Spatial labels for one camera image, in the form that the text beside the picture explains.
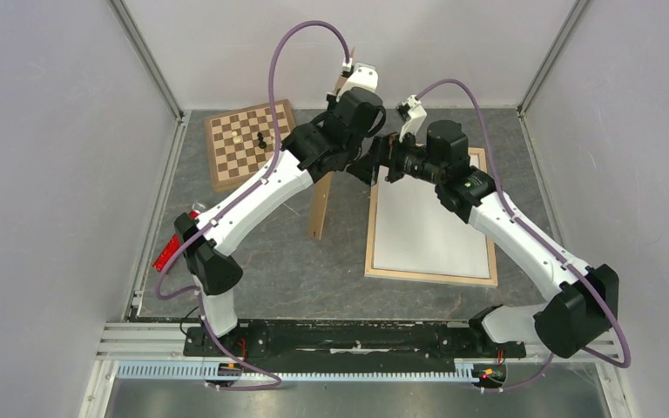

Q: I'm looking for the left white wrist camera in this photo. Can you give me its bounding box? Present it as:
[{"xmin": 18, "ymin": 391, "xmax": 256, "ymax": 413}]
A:
[{"xmin": 335, "ymin": 57, "xmax": 379, "ymax": 97}]

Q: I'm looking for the printed photo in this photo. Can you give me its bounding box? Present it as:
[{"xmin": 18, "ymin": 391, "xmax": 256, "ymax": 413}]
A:
[{"xmin": 372, "ymin": 155, "xmax": 491, "ymax": 280}]

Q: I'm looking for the wooden chessboard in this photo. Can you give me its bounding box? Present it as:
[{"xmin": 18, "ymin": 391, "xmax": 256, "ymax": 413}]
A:
[{"xmin": 204, "ymin": 99, "xmax": 295, "ymax": 192}]

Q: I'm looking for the red toy microphone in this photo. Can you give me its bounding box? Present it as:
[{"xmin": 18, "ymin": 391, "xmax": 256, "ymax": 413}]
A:
[{"xmin": 152, "ymin": 202, "xmax": 206, "ymax": 272}]

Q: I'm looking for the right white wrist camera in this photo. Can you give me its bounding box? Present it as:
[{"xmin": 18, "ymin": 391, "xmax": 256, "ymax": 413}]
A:
[{"xmin": 396, "ymin": 95, "xmax": 427, "ymax": 142}]

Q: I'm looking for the brown cardboard backing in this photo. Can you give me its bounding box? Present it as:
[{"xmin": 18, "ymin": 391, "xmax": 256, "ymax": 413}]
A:
[{"xmin": 307, "ymin": 47, "xmax": 359, "ymax": 240}]

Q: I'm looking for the black chess piece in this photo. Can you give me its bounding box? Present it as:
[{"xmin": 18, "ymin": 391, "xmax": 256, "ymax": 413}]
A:
[{"xmin": 256, "ymin": 131, "xmax": 267, "ymax": 150}]

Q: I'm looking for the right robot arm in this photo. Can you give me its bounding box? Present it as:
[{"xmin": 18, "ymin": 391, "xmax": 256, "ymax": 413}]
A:
[{"xmin": 347, "ymin": 120, "xmax": 619, "ymax": 359}]

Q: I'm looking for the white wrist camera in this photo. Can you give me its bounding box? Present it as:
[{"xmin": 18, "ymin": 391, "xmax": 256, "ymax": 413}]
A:
[
  {"xmin": 396, "ymin": 95, "xmax": 427, "ymax": 142},
  {"xmin": 335, "ymin": 57, "xmax": 379, "ymax": 97}
]

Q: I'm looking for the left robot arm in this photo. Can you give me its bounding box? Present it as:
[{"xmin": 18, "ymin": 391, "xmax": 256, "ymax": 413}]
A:
[{"xmin": 175, "ymin": 87, "xmax": 385, "ymax": 355}]

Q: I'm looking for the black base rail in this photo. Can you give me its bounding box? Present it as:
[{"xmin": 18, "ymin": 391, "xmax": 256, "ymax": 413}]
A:
[{"xmin": 183, "ymin": 318, "xmax": 527, "ymax": 361}]

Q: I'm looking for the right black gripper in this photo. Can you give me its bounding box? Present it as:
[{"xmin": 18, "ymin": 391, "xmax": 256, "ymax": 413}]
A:
[{"xmin": 347, "ymin": 125, "xmax": 444, "ymax": 186}]

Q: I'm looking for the wooden picture frame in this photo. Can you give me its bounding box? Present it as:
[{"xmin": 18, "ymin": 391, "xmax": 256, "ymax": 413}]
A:
[{"xmin": 364, "ymin": 146, "xmax": 499, "ymax": 288}]

